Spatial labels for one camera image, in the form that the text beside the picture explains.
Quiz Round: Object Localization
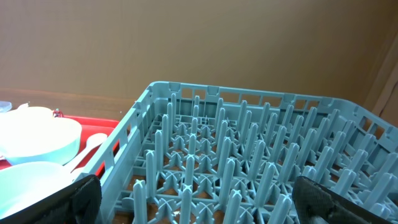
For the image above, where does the mint green bowl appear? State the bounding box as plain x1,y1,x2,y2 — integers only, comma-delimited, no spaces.
1,161,73,219

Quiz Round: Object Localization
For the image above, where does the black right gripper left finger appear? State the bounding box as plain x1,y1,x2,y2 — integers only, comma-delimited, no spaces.
1,174,102,224

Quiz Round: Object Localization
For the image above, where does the red snack wrapper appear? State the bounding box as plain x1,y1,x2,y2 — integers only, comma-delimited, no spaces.
53,108,64,118

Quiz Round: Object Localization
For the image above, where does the grey dishwasher rack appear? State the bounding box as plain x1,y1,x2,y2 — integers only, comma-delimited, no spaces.
83,82,397,223

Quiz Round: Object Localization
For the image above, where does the light blue bowl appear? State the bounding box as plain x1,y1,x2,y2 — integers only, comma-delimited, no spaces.
1,106,82,166

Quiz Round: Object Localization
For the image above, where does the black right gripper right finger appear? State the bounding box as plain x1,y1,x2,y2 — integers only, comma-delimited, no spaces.
292,176,389,224

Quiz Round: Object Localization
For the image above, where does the clear plastic bin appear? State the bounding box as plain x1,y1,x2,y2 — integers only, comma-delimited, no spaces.
0,101,12,113

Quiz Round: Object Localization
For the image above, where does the white plastic spoon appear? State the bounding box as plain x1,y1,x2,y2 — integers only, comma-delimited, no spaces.
64,133,108,172

